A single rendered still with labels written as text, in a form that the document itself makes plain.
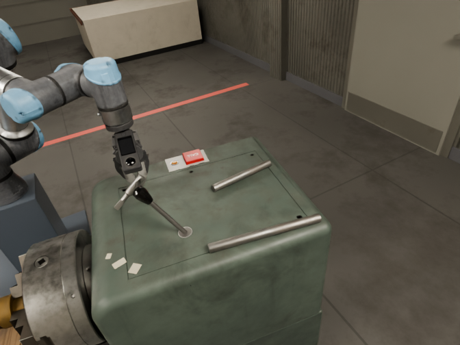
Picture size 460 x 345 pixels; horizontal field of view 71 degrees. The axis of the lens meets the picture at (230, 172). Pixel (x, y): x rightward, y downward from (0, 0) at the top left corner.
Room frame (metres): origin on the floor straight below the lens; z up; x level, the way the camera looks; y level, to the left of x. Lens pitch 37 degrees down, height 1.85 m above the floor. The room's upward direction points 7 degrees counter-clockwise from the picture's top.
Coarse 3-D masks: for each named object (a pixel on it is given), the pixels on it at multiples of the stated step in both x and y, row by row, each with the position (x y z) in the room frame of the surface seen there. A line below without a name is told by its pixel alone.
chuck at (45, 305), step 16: (48, 240) 0.62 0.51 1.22; (32, 256) 0.56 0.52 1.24; (48, 256) 0.55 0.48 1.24; (32, 272) 0.51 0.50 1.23; (48, 272) 0.51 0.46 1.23; (32, 288) 0.48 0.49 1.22; (48, 288) 0.47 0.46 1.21; (32, 304) 0.45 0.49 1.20; (48, 304) 0.45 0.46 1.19; (64, 304) 0.45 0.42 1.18; (32, 320) 0.42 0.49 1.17; (48, 320) 0.42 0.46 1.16; (64, 320) 0.43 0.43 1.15; (48, 336) 0.41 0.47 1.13; (64, 336) 0.41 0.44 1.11; (80, 336) 0.42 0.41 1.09
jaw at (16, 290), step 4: (20, 256) 0.60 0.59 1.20; (24, 256) 0.60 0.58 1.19; (20, 260) 0.59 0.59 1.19; (20, 272) 0.57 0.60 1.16; (16, 276) 0.57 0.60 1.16; (20, 276) 0.57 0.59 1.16; (16, 280) 0.56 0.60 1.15; (20, 280) 0.56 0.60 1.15; (16, 284) 0.57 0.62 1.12; (20, 284) 0.55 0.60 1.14; (12, 288) 0.54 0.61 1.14; (16, 288) 0.54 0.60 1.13; (20, 288) 0.54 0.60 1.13; (12, 292) 0.54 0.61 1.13; (16, 292) 0.54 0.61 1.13; (20, 292) 0.54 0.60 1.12; (12, 296) 0.53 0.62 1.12; (16, 296) 0.53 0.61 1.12
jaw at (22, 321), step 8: (16, 312) 0.49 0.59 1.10; (24, 312) 0.49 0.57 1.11; (16, 320) 0.47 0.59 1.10; (24, 320) 0.46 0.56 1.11; (16, 328) 0.44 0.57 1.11; (24, 328) 0.44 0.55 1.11; (24, 336) 0.42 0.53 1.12; (32, 336) 0.41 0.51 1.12; (24, 344) 0.40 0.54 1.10; (32, 344) 0.41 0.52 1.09; (40, 344) 0.40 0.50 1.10; (48, 344) 0.40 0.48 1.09
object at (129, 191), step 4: (140, 176) 0.72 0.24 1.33; (136, 180) 0.71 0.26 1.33; (140, 180) 0.71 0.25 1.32; (132, 184) 0.70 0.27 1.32; (140, 184) 0.71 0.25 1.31; (128, 188) 0.70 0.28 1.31; (132, 188) 0.70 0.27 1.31; (128, 192) 0.69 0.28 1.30; (132, 192) 0.69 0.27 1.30; (124, 196) 0.69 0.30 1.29; (128, 196) 0.69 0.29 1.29; (120, 200) 0.68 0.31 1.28; (124, 200) 0.68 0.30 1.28; (116, 204) 0.68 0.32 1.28; (120, 204) 0.68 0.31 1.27; (116, 208) 0.67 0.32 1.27
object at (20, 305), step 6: (0, 300) 0.52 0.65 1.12; (6, 300) 0.52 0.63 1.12; (12, 300) 0.52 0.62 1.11; (18, 300) 0.52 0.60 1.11; (0, 306) 0.50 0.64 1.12; (6, 306) 0.50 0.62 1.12; (12, 306) 0.51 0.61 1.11; (18, 306) 0.51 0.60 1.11; (0, 312) 0.49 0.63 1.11; (6, 312) 0.49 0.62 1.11; (12, 312) 0.49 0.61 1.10; (0, 318) 0.48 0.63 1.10; (6, 318) 0.48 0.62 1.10; (0, 324) 0.47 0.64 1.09; (6, 324) 0.48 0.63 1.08
